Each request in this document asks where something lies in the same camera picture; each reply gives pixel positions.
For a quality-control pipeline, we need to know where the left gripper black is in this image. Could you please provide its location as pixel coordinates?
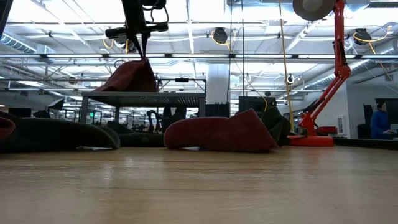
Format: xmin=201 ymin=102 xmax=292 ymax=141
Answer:
xmin=104 ymin=22 xmax=169 ymax=60

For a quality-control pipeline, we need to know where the maroon baseball cap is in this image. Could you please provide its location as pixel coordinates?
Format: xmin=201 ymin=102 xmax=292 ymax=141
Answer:
xmin=0 ymin=116 xmax=16 ymax=141
xmin=93 ymin=57 xmax=159 ymax=93

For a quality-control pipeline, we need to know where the pink knitted garment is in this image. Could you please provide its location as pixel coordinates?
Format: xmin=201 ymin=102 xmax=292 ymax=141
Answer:
xmin=163 ymin=108 xmax=279 ymax=153

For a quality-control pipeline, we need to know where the dark grey baseball cap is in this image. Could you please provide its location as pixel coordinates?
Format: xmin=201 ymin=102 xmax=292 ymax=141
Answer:
xmin=107 ymin=120 xmax=165 ymax=148
xmin=0 ymin=111 xmax=121 ymax=154
xmin=260 ymin=106 xmax=293 ymax=147

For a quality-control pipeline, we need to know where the grey perforated metal shelf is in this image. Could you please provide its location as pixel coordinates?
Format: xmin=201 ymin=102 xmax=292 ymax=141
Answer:
xmin=79 ymin=91 xmax=207 ymax=124

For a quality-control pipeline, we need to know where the black box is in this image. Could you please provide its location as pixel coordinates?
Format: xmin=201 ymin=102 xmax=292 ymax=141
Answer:
xmin=205 ymin=102 xmax=231 ymax=118

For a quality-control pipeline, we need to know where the black monitor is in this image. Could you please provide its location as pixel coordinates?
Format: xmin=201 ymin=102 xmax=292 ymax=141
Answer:
xmin=238 ymin=95 xmax=277 ymax=118
xmin=386 ymin=98 xmax=398 ymax=124

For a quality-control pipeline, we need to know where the red desk lamp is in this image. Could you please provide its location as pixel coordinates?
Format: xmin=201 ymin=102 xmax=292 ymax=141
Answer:
xmin=287 ymin=0 xmax=352 ymax=147

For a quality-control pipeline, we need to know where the person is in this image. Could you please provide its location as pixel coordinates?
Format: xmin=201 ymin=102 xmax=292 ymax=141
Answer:
xmin=369 ymin=101 xmax=397 ymax=140

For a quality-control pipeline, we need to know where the background black frame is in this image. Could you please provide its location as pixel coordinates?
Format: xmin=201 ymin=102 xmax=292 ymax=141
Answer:
xmin=157 ymin=77 xmax=208 ymax=93

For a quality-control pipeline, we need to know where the black ceiling cable reel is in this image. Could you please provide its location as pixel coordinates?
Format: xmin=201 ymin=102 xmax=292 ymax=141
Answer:
xmin=353 ymin=27 xmax=373 ymax=46
xmin=212 ymin=27 xmax=229 ymax=45

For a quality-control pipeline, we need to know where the overhead frame bar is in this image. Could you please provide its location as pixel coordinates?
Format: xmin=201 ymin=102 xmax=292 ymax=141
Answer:
xmin=0 ymin=52 xmax=398 ymax=60

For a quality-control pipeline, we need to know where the black hanging cable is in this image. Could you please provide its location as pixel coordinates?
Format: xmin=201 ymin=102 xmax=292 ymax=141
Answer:
xmin=241 ymin=0 xmax=246 ymax=97

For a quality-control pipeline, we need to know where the black frame post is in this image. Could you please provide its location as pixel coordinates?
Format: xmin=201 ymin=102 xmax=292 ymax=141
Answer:
xmin=0 ymin=0 xmax=15 ymax=38

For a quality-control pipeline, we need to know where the yellow hanging cable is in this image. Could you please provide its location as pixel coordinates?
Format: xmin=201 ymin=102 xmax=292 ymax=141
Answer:
xmin=278 ymin=0 xmax=295 ymax=131

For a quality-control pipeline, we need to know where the black table edge rail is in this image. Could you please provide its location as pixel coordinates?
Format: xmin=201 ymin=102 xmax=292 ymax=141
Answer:
xmin=332 ymin=138 xmax=398 ymax=150

